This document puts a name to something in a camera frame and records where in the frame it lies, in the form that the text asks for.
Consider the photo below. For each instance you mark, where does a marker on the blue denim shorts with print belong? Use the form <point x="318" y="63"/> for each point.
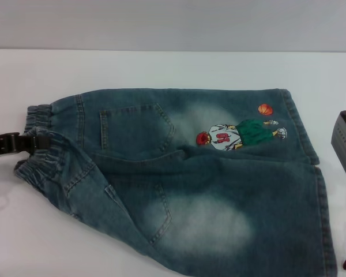
<point x="207" y="207"/>

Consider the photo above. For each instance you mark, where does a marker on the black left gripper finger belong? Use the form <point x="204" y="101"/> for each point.
<point x="14" y="142"/>

